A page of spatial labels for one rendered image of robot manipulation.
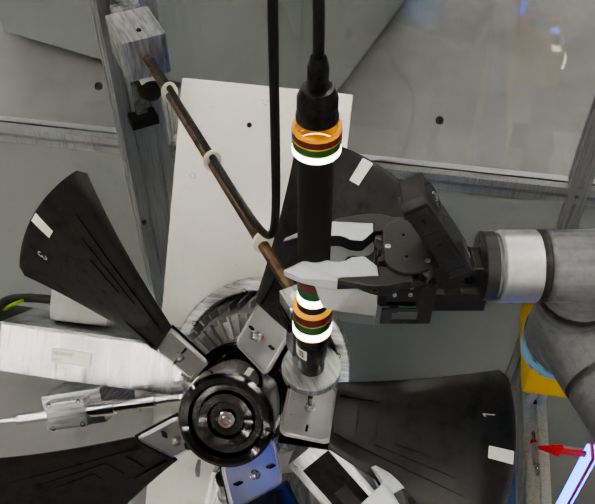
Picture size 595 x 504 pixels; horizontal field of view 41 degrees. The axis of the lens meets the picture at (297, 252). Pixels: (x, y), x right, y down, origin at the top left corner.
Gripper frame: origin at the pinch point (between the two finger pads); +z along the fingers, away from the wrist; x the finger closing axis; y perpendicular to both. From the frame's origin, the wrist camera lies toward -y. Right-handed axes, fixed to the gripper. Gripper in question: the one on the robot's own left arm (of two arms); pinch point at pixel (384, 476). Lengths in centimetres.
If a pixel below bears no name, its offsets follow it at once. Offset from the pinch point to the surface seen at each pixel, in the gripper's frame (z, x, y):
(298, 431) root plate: 9.4, -2.1, 6.6
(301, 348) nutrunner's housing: 11.1, -16.3, 3.8
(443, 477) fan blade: -3.2, 1.4, -6.4
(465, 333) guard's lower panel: 51, 75, -54
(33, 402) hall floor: 117, 113, 53
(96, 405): 31.1, 5.3, 28.1
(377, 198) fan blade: 21.7, -21.9, -12.6
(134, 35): 71, -22, 1
